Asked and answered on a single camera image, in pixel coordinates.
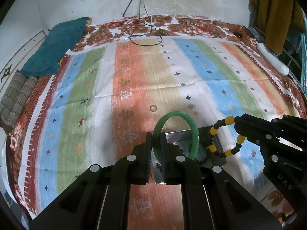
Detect yellow and dark bead bracelet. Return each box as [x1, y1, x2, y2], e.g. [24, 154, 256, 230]
[206, 115, 247, 159]

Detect green jade bangle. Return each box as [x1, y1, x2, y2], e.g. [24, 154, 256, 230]
[152, 111, 201, 163]

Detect silver metal tin box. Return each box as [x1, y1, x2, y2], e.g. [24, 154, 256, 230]
[151, 126, 226, 184]

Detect white bolster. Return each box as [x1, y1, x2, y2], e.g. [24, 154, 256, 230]
[256, 43, 289, 76]

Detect small black round object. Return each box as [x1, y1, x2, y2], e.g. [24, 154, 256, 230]
[233, 32, 243, 39]

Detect striped colourful cloth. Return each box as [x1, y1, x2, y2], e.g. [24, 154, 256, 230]
[14, 37, 305, 218]

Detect mustard yellow hanging cloth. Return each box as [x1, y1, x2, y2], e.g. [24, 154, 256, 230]
[249, 0, 305, 55]

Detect striped grey pillow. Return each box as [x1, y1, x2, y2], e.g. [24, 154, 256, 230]
[1, 70, 38, 135]

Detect white headboard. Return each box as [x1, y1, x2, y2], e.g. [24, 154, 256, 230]
[1, 29, 48, 96]

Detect teal blanket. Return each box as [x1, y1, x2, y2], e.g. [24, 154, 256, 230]
[21, 17, 92, 77]

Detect black cable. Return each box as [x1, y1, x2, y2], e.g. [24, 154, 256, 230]
[122, 0, 163, 47]

